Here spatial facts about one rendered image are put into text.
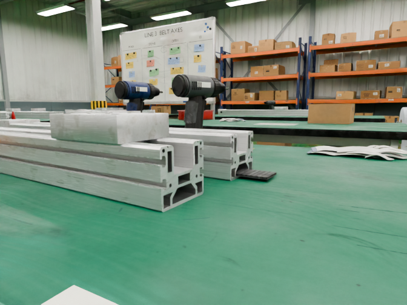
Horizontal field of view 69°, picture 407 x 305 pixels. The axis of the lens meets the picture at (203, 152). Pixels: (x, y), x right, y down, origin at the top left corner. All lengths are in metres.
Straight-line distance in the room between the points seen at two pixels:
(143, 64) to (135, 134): 3.86
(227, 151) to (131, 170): 0.20
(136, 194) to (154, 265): 0.16
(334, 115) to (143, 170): 2.14
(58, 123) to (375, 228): 0.46
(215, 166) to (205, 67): 3.21
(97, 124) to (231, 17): 12.07
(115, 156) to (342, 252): 0.31
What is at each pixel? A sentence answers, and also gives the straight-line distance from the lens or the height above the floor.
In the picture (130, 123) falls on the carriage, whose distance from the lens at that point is 0.43.
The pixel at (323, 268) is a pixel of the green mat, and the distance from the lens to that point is 0.29.
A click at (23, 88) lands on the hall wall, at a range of 13.78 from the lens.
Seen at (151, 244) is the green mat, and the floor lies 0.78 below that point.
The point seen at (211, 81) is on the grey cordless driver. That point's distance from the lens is 0.84.
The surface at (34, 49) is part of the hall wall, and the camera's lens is 14.24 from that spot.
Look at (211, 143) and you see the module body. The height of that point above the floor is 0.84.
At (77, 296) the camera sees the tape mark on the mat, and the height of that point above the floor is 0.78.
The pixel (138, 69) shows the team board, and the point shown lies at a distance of 4.34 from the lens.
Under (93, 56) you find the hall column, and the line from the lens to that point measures 9.44.
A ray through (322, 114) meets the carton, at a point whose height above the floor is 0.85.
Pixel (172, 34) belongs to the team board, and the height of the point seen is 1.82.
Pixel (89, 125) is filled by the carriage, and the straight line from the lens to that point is 0.46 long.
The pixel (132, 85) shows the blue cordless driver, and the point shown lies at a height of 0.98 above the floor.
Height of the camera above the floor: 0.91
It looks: 9 degrees down
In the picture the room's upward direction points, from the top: straight up
